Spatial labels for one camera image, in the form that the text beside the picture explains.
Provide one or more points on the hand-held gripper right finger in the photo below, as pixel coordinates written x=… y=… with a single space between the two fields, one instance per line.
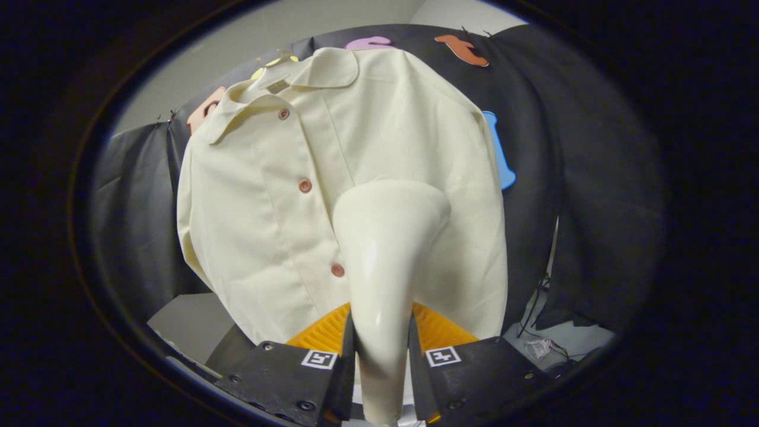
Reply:
x=480 y=379

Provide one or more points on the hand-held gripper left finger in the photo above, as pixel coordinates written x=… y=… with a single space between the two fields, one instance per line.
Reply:
x=278 y=379

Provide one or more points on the cream button-up shirt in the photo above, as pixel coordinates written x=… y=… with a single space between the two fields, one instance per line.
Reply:
x=261 y=225

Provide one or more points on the grey drawer cabinet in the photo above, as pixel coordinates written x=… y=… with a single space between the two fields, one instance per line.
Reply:
x=190 y=320

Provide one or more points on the black backdrop cloth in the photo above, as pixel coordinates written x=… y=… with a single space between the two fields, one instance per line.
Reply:
x=593 y=178

